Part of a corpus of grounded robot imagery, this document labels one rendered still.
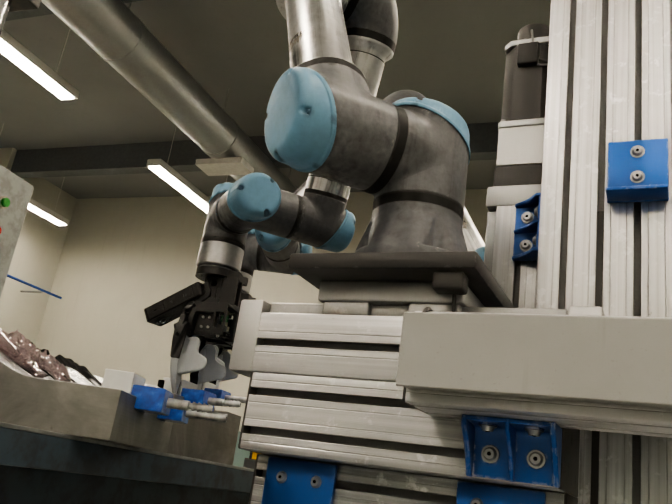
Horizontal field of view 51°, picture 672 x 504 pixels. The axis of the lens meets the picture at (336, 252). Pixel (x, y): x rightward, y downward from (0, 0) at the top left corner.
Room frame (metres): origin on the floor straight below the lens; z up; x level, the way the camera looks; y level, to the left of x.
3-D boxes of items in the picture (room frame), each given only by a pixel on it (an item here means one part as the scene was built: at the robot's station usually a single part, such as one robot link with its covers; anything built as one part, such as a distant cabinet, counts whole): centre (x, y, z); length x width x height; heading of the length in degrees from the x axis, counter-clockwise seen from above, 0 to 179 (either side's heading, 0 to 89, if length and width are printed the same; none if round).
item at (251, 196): (1.08, 0.14, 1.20); 0.11 x 0.11 x 0.08; 24
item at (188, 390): (1.15, 0.17, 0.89); 0.13 x 0.05 x 0.05; 70
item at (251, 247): (1.48, 0.20, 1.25); 0.09 x 0.08 x 0.11; 83
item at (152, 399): (0.88, 0.18, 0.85); 0.13 x 0.05 x 0.05; 87
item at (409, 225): (0.84, -0.10, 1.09); 0.15 x 0.15 x 0.10
